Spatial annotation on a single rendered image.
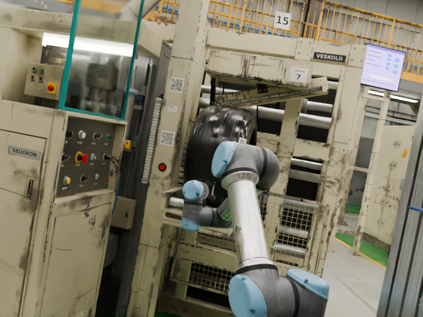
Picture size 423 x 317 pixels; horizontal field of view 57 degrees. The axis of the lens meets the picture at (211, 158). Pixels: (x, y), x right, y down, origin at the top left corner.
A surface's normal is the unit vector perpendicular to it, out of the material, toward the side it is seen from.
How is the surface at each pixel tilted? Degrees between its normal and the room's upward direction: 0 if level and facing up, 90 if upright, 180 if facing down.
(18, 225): 90
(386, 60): 90
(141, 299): 90
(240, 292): 96
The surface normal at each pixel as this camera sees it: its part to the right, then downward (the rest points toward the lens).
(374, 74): 0.16, 0.08
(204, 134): -0.13, -0.38
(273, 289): 0.41, -0.54
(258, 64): -0.22, 0.01
